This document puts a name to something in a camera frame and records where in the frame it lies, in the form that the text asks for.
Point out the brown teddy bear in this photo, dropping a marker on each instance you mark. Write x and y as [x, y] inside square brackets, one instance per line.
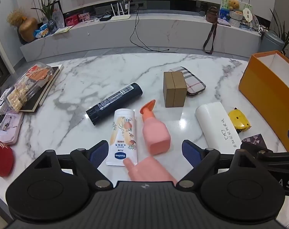
[235, 4]

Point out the white cylindrical container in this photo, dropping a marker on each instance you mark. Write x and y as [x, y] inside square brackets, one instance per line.
[216, 124]

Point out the red box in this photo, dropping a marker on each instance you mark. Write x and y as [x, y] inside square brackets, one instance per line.
[71, 21]

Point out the yellow tape measure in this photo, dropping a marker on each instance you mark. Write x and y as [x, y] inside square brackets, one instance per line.
[238, 120]

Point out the pink flat case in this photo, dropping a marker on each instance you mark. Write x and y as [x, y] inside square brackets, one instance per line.
[9, 128]

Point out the green picture board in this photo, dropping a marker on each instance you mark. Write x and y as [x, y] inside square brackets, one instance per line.
[224, 2]

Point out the pink hand-shaped toy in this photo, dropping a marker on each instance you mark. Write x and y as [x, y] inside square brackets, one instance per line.
[154, 171]

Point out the black photo frame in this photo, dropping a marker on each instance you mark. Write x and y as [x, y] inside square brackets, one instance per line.
[59, 16]

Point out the brown cardboard box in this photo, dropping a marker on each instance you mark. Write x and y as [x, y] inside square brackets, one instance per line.
[174, 90]

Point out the pink spray bottle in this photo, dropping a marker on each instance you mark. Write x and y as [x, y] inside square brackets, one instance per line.
[155, 133]

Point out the small white box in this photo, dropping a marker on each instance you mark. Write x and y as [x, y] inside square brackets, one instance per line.
[0, 106]

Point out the gold vase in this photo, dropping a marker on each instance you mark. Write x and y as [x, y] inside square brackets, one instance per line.
[27, 29]

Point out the brown leather bag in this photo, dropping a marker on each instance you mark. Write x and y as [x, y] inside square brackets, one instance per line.
[211, 15]

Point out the dark blue cylindrical bottle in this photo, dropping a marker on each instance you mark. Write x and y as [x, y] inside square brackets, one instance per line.
[114, 103]

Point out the white lotion tube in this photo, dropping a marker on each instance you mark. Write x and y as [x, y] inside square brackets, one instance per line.
[123, 133]

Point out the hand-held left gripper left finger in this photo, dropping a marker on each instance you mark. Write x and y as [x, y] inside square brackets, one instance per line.
[99, 153]

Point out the black flat device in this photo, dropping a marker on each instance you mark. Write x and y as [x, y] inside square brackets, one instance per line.
[105, 18]

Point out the yellow-green paper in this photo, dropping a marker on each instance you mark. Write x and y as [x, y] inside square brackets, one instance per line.
[63, 29]

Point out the green potted plant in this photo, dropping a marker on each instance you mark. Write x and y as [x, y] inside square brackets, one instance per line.
[281, 28]

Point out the red cloth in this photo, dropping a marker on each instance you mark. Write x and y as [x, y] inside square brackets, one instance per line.
[1, 157]

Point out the dark patterned card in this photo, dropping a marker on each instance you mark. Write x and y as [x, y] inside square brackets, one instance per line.
[254, 139]

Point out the plaid glasses case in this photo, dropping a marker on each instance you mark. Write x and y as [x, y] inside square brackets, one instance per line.
[194, 82]

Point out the blue tissue box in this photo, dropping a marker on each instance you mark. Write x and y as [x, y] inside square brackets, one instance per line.
[223, 14]

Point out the round white fan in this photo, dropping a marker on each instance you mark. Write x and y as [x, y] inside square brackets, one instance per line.
[247, 15]

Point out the green plant with frame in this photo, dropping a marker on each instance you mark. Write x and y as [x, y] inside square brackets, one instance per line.
[47, 7]

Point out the black book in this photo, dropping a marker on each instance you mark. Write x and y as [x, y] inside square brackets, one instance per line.
[43, 93]

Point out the grey trash bin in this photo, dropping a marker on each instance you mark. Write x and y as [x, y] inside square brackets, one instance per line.
[271, 44]

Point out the blue snack bag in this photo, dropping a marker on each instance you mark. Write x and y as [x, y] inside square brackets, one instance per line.
[41, 32]

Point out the dried flower bunch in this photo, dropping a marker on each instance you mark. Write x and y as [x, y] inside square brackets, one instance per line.
[15, 16]

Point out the white router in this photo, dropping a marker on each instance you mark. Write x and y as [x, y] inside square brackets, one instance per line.
[120, 17]

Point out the pink box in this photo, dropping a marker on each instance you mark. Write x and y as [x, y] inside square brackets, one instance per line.
[84, 17]

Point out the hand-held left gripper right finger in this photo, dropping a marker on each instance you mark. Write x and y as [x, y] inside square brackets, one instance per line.
[192, 153]

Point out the clear plastic pastry container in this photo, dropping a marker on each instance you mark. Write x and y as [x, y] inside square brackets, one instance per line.
[27, 83]

